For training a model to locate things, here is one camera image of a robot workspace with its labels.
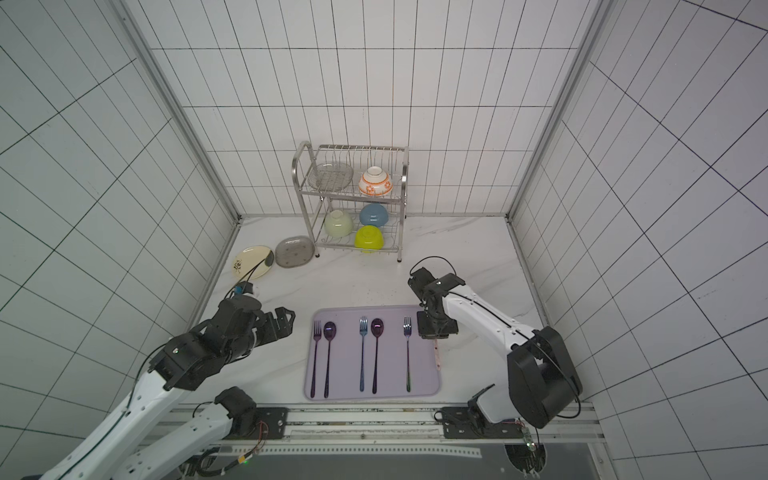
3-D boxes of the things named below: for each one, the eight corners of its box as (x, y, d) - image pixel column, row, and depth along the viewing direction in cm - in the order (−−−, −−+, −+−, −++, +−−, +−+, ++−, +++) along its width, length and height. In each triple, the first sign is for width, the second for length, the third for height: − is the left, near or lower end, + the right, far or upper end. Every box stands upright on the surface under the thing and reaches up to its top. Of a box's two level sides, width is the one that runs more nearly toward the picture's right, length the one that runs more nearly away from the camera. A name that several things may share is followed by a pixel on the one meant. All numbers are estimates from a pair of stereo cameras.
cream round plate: (230, 279, 102) (226, 273, 99) (242, 251, 110) (238, 245, 107) (267, 279, 102) (264, 273, 99) (276, 251, 110) (273, 245, 107)
